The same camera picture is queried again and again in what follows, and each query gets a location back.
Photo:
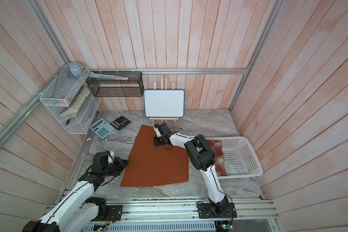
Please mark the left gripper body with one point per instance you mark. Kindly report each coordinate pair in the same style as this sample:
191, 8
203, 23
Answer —
117, 167

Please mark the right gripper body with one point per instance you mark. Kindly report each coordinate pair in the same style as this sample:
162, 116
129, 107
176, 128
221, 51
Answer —
159, 141

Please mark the rust orange skirt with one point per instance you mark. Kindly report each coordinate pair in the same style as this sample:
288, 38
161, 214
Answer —
154, 166

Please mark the red plaid skirt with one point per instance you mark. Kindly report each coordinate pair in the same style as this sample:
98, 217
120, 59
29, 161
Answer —
216, 146

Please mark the white plastic basket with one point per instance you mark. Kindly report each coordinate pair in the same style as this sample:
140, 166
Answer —
241, 160

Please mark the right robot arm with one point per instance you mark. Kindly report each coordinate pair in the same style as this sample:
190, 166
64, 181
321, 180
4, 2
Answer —
202, 158

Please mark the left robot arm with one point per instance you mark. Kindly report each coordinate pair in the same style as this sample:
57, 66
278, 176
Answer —
79, 207

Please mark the teal calculator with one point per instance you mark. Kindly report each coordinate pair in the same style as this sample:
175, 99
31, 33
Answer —
102, 128

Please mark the black calculator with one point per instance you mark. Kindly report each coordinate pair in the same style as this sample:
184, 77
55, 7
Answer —
120, 123

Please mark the book on shelf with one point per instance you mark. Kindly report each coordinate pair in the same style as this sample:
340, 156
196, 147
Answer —
76, 103

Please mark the pink eraser on shelf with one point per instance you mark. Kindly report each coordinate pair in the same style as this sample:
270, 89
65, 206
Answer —
64, 100

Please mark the pale green ruler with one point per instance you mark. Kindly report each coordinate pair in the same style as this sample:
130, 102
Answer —
107, 76

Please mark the grey computer mouse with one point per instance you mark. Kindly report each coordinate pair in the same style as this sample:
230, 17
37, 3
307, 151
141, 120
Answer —
75, 69

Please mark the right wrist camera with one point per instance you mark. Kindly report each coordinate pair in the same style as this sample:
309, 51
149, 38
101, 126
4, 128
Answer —
157, 129

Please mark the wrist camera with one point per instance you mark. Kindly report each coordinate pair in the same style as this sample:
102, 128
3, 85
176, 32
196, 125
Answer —
110, 156
157, 129

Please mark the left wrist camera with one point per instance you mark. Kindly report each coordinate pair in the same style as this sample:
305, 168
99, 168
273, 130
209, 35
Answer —
110, 156

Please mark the white board blue frame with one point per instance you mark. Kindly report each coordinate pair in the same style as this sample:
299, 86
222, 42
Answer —
164, 103

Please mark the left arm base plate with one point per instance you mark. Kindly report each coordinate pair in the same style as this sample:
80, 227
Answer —
109, 213

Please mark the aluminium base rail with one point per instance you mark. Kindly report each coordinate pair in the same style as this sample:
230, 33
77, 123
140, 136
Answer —
185, 209

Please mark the black mesh wall basket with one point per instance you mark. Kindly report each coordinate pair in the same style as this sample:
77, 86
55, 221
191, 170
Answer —
114, 88

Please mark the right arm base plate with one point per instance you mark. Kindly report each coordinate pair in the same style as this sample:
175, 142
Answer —
211, 210

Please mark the white wire shelf rack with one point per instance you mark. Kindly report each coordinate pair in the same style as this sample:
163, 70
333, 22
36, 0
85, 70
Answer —
70, 101

